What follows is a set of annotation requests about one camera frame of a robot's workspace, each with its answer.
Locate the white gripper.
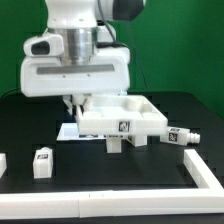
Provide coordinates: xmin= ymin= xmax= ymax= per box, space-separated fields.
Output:
xmin=20 ymin=33 xmax=130 ymax=115

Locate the white square tabletop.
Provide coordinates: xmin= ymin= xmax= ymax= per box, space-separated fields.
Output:
xmin=76 ymin=95 xmax=168 ymax=136

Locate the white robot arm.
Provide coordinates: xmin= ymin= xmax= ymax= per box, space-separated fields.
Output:
xmin=20 ymin=0 xmax=146 ymax=105

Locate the white tag sheet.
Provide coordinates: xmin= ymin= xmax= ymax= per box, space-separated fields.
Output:
xmin=57 ymin=123 xmax=105 ymax=141

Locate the white block at left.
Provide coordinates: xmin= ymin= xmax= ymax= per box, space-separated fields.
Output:
xmin=0 ymin=153 xmax=7 ymax=179

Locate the white L-shaped fence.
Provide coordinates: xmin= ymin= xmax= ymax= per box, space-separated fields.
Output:
xmin=0 ymin=149 xmax=224 ymax=220

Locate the black cable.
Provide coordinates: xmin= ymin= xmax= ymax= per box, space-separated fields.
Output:
xmin=0 ymin=87 xmax=22 ymax=101

